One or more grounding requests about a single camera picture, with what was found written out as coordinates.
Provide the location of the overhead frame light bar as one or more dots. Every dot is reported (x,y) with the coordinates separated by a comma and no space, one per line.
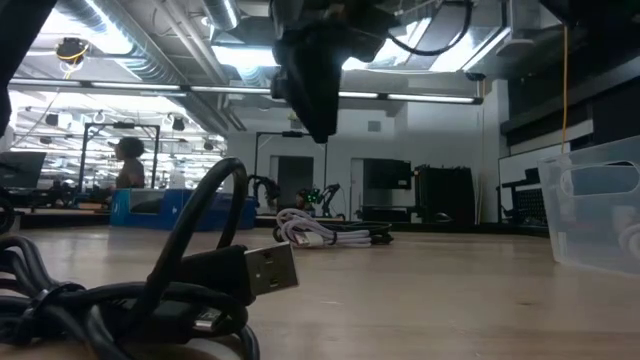
(225,89)

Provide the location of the person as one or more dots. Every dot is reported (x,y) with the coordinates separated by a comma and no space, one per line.
(130,170)

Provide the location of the blue game controller box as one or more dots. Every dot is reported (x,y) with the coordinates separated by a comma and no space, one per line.
(220,216)

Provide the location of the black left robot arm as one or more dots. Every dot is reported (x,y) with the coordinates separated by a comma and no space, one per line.
(20,40)

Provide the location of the black wall screen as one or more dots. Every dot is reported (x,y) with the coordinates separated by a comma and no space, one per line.
(387,174)

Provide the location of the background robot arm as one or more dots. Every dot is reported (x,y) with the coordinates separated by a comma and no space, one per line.
(270,187)
(327,195)

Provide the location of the black metal rig frame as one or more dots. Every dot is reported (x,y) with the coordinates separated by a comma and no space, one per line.
(82,150)
(292,134)

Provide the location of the black computer monitor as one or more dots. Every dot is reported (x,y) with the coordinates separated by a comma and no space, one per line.
(20,170)

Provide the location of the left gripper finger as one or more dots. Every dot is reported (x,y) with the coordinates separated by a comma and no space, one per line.
(312,90)

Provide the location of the black cabinet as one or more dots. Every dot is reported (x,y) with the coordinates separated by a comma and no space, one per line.
(445,195)

